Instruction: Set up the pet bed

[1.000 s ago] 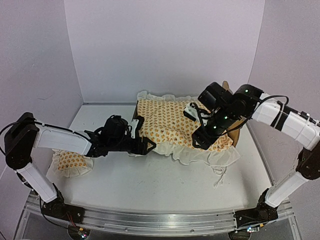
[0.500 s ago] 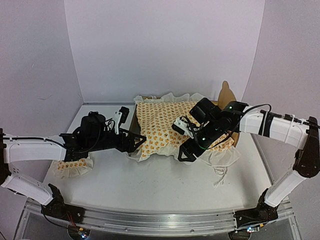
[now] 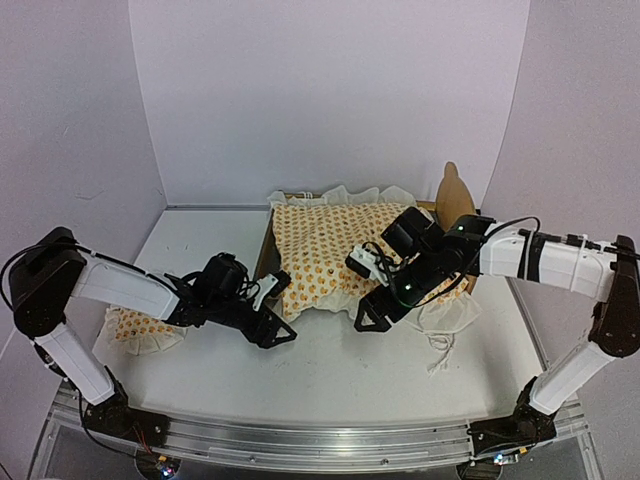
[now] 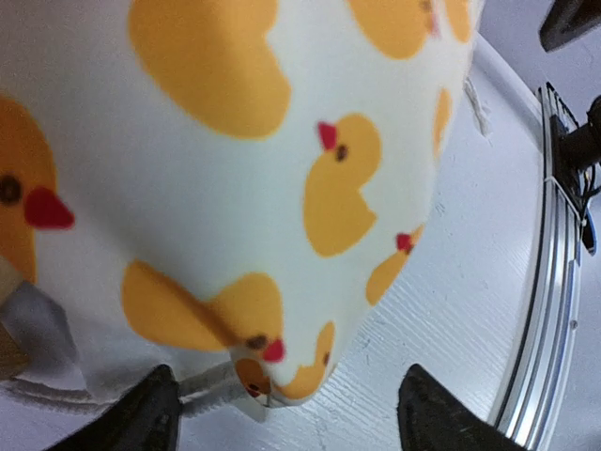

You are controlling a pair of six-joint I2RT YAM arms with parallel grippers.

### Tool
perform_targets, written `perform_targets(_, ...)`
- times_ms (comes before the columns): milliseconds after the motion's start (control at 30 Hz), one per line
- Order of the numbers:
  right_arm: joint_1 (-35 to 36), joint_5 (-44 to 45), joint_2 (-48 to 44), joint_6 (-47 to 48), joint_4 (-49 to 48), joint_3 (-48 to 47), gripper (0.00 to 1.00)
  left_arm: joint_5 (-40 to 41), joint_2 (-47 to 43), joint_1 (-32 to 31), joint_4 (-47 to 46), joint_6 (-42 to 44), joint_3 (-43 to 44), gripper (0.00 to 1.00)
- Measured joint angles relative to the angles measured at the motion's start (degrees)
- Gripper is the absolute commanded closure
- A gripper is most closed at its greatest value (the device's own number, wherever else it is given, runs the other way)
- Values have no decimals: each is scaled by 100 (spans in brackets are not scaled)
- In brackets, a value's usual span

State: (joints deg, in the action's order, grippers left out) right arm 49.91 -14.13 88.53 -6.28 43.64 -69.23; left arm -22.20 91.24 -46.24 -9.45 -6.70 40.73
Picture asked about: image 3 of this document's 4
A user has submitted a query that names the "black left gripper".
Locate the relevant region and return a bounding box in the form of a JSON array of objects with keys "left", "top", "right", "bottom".
[{"left": 208, "top": 294, "right": 297, "bottom": 349}]

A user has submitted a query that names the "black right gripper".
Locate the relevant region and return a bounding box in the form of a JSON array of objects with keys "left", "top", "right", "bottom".
[{"left": 355, "top": 251, "right": 444, "bottom": 334}]

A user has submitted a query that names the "wooden pet bed frame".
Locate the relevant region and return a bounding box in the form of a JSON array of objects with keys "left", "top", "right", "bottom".
[{"left": 255, "top": 162, "right": 476, "bottom": 320}]

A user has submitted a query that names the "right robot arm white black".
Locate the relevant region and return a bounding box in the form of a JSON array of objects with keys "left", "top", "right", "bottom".
[{"left": 346, "top": 207, "right": 639, "bottom": 443}]

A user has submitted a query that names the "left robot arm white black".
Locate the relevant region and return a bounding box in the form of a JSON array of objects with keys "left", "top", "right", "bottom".
[{"left": 1, "top": 227, "right": 297, "bottom": 437}]

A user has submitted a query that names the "small duck print pillow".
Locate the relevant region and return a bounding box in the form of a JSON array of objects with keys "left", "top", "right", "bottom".
[{"left": 104, "top": 305, "right": 187, "bottom": 356}]

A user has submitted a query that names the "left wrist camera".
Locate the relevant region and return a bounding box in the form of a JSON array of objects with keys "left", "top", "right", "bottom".
[{"left": 253, "top": 270, "right": 291, "bottom": 311}]

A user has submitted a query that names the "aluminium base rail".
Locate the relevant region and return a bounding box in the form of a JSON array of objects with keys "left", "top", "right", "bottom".
[{"left": 28, "top": 383, "right": 602, "bottom": 479}]

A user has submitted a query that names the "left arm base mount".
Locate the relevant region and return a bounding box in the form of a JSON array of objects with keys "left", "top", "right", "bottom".
[{"left": 81, "top": 381, "right": 170, "bottom": 448}]

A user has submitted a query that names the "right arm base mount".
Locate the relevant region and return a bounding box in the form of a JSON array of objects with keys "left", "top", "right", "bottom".
[{"left": 467, "top": 377, "right": 556, "bottom": 459}]

